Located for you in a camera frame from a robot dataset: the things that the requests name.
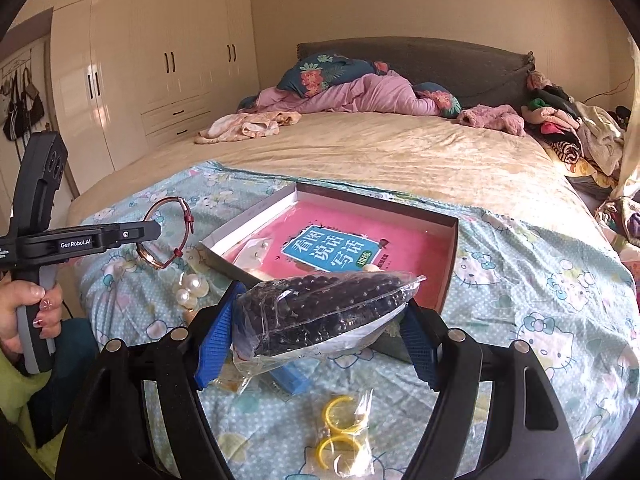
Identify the dark blue floral pillow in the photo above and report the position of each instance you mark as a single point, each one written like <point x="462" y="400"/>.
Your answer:
<point x="442" y="99"/>
<point x="310" y="72"/>

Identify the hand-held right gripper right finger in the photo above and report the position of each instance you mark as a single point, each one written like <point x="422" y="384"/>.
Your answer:
<point x="417" y="355"/>

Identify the pink fuzzy garment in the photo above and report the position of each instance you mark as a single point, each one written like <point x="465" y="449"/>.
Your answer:
<point x="492" y="119"/>

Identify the cream wardrobe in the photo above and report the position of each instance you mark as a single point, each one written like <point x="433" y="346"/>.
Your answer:
<point x="150" y="35"/>

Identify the shallow cardboard box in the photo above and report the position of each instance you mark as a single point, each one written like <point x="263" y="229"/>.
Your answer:
<point x="445" y="270"/>

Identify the pink quilt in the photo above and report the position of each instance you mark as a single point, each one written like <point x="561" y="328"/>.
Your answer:
<point x="375" y="92"/>

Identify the cartoon print blanket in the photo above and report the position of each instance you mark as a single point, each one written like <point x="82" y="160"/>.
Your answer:
<point x="525" y="285"/>

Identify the clear bag of yellow rings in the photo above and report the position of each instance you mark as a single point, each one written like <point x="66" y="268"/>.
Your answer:
<point x="345" y="425"/>

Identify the dark teal garment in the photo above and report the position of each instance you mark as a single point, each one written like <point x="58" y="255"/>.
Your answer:
<point x="70" y="385"/>

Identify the large pearl jewelry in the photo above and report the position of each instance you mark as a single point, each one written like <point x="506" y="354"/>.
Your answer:
<point x="192" y="285"/>

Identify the peach garment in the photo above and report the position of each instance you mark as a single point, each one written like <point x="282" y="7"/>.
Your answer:
<point x="240" y="127"/>

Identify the pile of clothes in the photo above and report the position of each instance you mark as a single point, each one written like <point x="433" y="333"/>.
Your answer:
<point x="575" y="130"/>

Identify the bed with beige cover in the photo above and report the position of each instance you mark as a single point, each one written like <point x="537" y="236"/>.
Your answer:
<point x="400" y="160"/>

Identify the clear bag of dark beads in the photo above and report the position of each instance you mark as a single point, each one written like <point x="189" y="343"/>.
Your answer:
<point x="310" y="310"/>

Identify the black handbag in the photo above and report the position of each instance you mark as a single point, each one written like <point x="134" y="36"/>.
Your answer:
<point x="14" y="120"/>
<point x="34" y="105"/>

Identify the small blue box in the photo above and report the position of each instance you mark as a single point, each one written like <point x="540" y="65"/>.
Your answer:
<point x="292" y="377"/>

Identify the person's left hand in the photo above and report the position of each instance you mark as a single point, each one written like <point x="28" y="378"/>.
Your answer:
<point x="30" y="305"/>

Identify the pink book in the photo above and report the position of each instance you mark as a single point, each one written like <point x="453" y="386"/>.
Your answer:
<point x="400" y="240"/>

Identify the grey headboard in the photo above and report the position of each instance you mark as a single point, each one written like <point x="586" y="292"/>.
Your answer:
<point x="450" y="65"/>

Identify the pearl earrings card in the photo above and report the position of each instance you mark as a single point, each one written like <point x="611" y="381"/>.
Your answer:
<point x="255" y="255"/>

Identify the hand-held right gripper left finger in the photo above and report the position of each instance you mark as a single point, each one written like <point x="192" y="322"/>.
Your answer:
<point x="215" y="345"/>

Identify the clear bag with peach bangle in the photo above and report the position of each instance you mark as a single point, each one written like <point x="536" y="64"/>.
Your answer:
<point x="240" y="382"/>

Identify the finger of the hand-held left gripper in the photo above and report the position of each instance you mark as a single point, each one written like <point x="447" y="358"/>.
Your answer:
<point x="135" y="235"/>

